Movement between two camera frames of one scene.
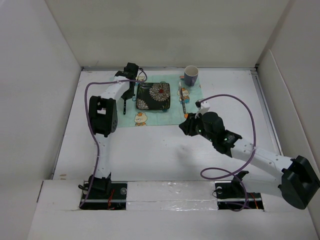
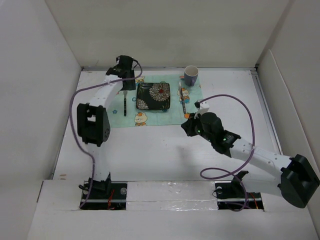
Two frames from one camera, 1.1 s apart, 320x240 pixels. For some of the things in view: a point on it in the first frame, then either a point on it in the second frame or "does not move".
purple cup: (191, 73) does not move
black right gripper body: (199, 129) does not move
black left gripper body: (129, 93) -> (129, 86)
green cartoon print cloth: (183, 100) does not move
